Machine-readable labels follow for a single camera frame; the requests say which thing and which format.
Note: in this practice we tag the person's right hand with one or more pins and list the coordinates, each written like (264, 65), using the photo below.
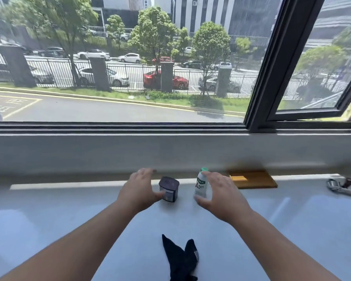
(226, 201)

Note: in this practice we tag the person's left hand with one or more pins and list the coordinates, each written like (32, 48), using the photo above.
(140, 193)

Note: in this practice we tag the dark lidded jar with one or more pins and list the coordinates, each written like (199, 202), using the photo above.
(169, 187)

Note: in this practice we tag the white green-capped bottle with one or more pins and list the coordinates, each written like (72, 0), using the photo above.
(201, 184)

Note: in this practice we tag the wooden tray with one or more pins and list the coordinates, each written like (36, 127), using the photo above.
(257, 179)

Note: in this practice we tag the black cloth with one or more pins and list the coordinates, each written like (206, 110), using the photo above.
(178, 260)

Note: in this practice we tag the person's left forearm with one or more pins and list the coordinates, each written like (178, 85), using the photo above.
(76, 248)

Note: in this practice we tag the person's right forearm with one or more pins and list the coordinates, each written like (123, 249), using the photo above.
(280, 254)

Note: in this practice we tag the red car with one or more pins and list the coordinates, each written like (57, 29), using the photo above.
(152, 80)

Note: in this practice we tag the silver metal tool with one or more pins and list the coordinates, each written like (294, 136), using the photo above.
(339, 188)

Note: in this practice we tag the white car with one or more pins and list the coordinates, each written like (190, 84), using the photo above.
(117, 78)
(93, 54)
(130, 58)

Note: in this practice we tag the black open window sash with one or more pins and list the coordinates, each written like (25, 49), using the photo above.
(304, 114)

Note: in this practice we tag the grey stone fence pillar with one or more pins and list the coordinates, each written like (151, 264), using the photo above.
(167, 77)
(100, 74)
(16, 65)
(223, 81)

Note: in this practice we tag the silver car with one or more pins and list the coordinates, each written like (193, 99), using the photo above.
(209, 84)

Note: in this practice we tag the black metal fence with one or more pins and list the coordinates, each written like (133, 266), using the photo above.
(61, 73)

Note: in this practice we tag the grey car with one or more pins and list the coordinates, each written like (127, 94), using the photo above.
(42, 76)

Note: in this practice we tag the round green tree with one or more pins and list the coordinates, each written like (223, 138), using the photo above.
(153, 32)
(210, 43)

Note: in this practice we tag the small green tree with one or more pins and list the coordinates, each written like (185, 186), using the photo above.
(115, 27)

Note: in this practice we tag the striped white office building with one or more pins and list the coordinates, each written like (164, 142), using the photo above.
(210, 11)

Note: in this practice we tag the large green tree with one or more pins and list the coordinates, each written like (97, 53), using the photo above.
(52, 20)

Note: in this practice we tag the black window frame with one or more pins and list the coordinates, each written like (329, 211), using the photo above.
(269, 70)

